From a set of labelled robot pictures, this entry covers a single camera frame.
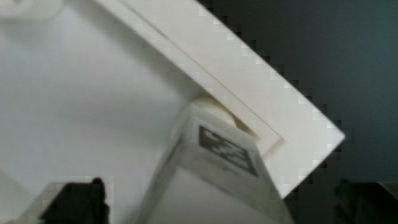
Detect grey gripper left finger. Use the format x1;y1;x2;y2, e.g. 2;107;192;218
11;177;114;224

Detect white table leg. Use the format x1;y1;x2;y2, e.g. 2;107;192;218
133;98;293;224

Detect white square table top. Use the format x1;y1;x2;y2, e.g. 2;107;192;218
0;0;345;224

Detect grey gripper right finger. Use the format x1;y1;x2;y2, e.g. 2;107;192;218
334;180;398;224

